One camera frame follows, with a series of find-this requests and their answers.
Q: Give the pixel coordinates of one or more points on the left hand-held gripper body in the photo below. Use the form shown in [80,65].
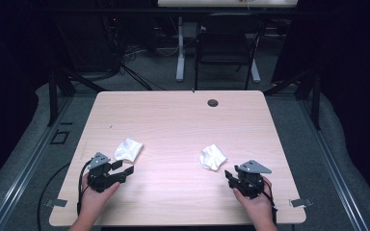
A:
[100,178]

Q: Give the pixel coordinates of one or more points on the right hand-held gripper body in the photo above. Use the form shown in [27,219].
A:
[250,183]

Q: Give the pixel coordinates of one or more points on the white ankle sock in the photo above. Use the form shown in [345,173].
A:
[212,157]
[128,149]

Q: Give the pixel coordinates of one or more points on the person's left hand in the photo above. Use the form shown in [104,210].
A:
[93,200]

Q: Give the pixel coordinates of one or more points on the person's right hand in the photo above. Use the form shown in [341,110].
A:
[257,207]

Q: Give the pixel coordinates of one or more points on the round grey table grommet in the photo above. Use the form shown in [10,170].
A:
[212,103]

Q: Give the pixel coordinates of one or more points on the white desk leg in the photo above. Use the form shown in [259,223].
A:
[255,72]
[180,51]

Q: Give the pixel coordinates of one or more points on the black equipment cabinet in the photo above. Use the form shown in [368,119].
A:
[86,41]

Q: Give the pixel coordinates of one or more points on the black folding chair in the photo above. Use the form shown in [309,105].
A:
[224,41]

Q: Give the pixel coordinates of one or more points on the grey metal table bracket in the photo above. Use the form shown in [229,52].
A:
[56,202]
[300,202]

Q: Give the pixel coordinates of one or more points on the grey metal floor rail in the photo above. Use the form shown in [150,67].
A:
[330,160]
[29,160]

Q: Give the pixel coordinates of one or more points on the black metal frame stand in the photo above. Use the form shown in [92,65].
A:
[315,99]
[53,96]

